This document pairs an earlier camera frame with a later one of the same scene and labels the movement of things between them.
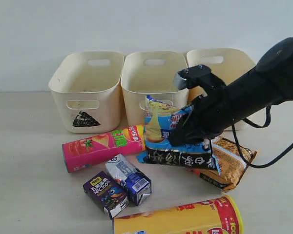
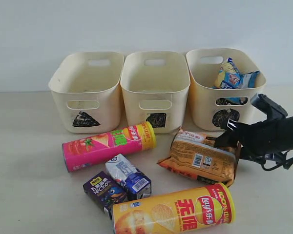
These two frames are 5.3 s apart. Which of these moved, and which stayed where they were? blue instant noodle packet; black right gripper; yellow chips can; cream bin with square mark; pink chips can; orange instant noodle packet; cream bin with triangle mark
Moved: orange instant noodle packet; black right gripper; blue instant noodle packet; yellow chips can
Stayed: cream bin with square mark; cream bin with triangle mark; pink chips can
